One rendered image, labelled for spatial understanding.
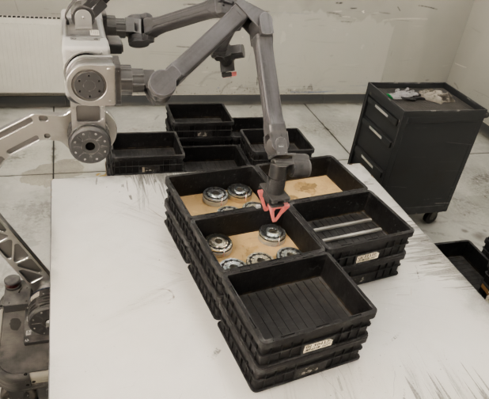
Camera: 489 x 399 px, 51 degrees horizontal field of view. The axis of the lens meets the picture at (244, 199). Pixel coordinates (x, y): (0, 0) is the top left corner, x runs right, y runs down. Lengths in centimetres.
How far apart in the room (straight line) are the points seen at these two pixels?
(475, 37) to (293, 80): 189
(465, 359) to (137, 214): 138
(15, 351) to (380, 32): 437
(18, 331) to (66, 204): 57
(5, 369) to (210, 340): 92
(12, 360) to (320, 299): 127
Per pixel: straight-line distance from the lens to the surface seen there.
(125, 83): 152
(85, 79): 151
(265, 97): 162
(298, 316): 170
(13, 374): 232
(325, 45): 527
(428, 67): 598
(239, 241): 194
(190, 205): 210
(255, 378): 161
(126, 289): 192
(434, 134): 342
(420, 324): 202
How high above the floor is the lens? 203
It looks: 33 degrees down
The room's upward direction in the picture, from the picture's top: 8 degrees clockwise
